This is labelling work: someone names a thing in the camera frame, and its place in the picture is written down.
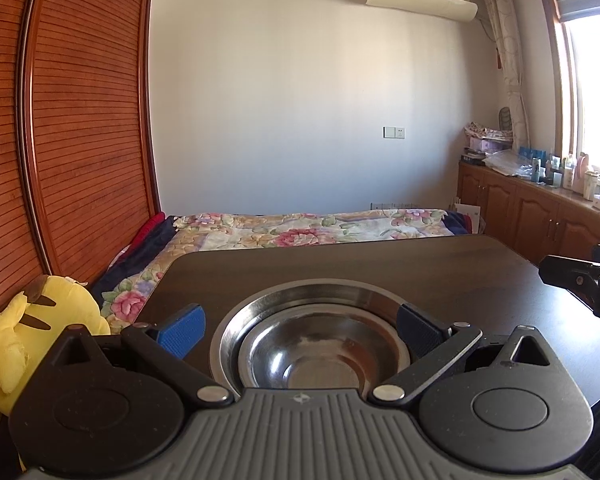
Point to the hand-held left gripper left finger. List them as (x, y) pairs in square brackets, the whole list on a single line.
[(180, 330)]

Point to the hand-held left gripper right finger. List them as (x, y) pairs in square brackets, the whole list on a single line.
[(420, 330)]

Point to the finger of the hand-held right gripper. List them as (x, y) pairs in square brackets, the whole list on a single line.
[(565, 272)]

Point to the small steel bowl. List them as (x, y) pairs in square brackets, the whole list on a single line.
[(320, 345)]

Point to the large steel bowl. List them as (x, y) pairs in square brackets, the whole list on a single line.
[(310, 292)]

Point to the wooden cabinet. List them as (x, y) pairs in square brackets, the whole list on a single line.
[(530, 215)]

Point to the dark blue quilt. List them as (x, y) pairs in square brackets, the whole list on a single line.
[(135, 265)]

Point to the white jar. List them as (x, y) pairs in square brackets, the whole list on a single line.
[(592, 185)]

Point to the white bottle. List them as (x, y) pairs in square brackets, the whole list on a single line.
[(570, 172)]

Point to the red cloth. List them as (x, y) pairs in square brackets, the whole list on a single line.
[(147, 230)]

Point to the blue can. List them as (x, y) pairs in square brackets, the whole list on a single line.
[(536, 170)]

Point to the pink bottle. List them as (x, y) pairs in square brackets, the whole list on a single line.
[(583, 165)]

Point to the white paper bag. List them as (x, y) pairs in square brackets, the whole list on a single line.
[(466, 217)]

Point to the clear plastic bags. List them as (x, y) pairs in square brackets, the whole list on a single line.
[(507, 164)]

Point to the blue boxes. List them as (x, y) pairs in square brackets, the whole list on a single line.
[(534, 152)]

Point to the white power strip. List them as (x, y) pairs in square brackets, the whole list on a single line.
[(395, 206)]

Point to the yellow plush toy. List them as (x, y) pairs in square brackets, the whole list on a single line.
[(40, 330)]

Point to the pink box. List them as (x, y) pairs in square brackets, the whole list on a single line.
[(487, 145)]

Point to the stack of boxes and cloth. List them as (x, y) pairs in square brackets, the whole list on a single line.
[(487, 130)]

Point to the woven hand fan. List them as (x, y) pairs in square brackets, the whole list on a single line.
[(505, 117)]

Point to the patterned beige curtain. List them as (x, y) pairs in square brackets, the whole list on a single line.
[(510, 60)]

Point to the wooden louvered wardrobe door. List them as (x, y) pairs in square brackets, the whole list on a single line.
[(0, 135), (90, 110)]

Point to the window with wooden frame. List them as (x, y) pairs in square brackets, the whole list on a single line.
[(595, 85)]

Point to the white wall socket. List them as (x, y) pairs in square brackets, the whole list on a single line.
[(400, 133)]

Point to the white wall switch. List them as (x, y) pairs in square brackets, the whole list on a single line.
[(388, 132)]

